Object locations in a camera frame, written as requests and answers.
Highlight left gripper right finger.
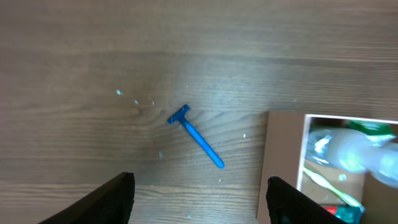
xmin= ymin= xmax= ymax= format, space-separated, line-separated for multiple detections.
xmin=266 ymin=176 xmax=346 ymax=224

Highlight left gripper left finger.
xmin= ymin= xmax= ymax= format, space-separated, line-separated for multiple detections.
xmin=40 ymin=172 xmax=135 ymax=224

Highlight green white toothbrush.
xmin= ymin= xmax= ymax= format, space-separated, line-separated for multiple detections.
xmin=303 ymin=167 xmax=365 ymax=212

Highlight dark foam soap pump bottle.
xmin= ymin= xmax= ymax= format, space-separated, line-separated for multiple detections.
xmin=305 ymin=128 xmax=397 ymax=188

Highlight blue disposable razor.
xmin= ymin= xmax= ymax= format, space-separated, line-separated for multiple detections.
xmin=167 ymin=104 xmax=225 ymax=169

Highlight Colgate toothpaste tube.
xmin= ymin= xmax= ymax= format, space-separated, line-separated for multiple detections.
xmin=322 ymin=205 xmax=364 ymax=224

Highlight white green soap bar pack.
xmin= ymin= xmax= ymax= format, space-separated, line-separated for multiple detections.
xmin=347 ymin=120 xmax=396 ymax=138

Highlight pink cardboard box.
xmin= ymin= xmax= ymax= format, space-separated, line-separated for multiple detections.
xmin=257 ymin=111 xmax=397 ymax=223

